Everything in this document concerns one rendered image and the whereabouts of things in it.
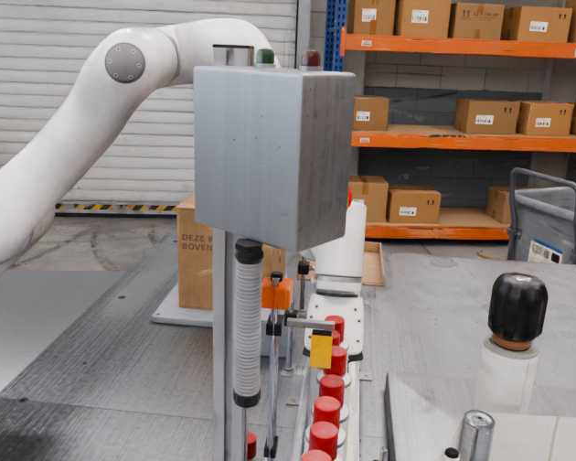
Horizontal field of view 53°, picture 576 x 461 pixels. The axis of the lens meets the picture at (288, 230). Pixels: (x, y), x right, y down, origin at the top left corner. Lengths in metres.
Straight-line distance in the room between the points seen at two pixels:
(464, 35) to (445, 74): 0.82
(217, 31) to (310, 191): 0.41
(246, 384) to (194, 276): 0.79
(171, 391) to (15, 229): 0.45
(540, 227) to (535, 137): 1.77
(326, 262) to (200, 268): 0.54
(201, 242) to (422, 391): 0.64
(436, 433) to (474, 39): 3.85
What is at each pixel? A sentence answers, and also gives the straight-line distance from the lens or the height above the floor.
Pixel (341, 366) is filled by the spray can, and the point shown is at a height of 1.07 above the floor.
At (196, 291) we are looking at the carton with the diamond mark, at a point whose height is 0.90.
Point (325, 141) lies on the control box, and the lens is 0.63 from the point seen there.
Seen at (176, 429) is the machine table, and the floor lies 0.83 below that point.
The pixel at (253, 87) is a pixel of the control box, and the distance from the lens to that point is 0.64.
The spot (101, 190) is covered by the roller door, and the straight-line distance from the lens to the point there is 5.39.
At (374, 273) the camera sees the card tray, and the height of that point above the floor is 0.83.
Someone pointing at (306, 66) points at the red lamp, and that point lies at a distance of 0.66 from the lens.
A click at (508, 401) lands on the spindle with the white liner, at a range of 1.00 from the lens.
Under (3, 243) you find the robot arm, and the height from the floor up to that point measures 1.18.
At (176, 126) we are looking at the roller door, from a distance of 5.16.
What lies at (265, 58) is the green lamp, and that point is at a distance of 0.71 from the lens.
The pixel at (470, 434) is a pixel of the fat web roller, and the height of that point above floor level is 1.05.
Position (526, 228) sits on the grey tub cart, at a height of 0.63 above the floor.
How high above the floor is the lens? 1.50
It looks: 17 degrees down
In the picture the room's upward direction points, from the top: 2 degrees clockwise
